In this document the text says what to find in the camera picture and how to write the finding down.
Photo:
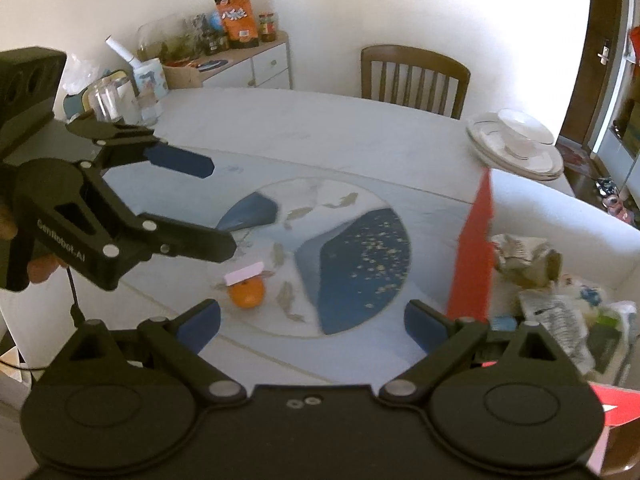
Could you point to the brown wooden chair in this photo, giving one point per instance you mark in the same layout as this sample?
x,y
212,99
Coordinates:
x,y
415,82

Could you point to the clear printed plastic packet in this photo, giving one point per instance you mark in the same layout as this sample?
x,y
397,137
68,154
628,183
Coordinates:
x,y
555,325

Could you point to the glass plant terrarium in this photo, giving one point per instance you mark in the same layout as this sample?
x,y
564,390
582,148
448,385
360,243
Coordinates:
x,y
165,40

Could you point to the orange fruit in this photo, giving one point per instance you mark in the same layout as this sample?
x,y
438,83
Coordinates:
x,y
246,295

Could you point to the stack of white plates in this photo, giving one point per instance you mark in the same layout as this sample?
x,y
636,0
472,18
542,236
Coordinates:
x,y
515,162

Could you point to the white paper roll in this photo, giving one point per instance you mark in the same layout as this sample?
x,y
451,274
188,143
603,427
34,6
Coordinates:
x,y
122,51

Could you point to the printed mug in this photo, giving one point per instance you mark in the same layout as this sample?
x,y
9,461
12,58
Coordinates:
x,y
150,77

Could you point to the small blue packet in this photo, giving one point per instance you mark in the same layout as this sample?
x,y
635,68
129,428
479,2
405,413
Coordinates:
x,y
503,323

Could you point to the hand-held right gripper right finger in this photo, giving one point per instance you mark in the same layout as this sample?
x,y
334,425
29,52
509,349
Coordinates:
x,y
425,326

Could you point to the small drinking glass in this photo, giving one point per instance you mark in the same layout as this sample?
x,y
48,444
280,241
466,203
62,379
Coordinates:
x,y
145,110

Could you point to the small cardboard box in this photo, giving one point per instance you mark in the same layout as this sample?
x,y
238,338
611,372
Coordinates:
x,y
182,76

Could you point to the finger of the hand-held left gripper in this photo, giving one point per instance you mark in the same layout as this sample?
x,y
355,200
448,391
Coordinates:
x,y
180,158
200,243

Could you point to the clear plastic bag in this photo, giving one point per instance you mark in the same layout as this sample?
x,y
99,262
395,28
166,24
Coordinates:
x,y
82,72

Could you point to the white marble desktop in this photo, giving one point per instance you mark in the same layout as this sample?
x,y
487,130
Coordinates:
x,y
350,135

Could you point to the pink white eraser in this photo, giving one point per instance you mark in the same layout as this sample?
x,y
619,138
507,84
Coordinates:
x,y
244,273

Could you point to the orange snack bag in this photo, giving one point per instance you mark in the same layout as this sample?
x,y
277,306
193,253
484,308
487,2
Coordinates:
x,y
237,20

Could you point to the red label jar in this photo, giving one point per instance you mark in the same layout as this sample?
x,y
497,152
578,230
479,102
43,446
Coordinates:
x,y
267,27

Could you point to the large glass jar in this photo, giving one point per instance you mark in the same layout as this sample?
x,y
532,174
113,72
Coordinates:
x,y
105,100

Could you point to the white packet grey green print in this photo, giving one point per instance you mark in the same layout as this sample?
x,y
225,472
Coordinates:
x,y
612,335

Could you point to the person's left hand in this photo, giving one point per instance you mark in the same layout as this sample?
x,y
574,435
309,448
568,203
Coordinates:
x,y
42,267

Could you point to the crumpled printed wrapper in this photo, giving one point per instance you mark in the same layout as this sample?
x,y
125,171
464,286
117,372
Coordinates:
x,y
525,260

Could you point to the blue grey cabinet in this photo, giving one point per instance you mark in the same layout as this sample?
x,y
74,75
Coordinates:
x,y
620,152

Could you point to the dark small jar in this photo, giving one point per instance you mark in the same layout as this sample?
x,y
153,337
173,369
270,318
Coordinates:
x,y
216,42

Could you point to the white bowl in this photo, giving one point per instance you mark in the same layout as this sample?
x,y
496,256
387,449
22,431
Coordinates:
x,y
525,132

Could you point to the brown door frame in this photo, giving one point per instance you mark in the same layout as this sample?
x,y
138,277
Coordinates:
x,y
590,60

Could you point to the white sideboard cabinet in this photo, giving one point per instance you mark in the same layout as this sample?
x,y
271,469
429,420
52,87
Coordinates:
x,y
260,67

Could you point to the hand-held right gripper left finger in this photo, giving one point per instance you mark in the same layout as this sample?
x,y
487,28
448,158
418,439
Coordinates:
x,y
200,322

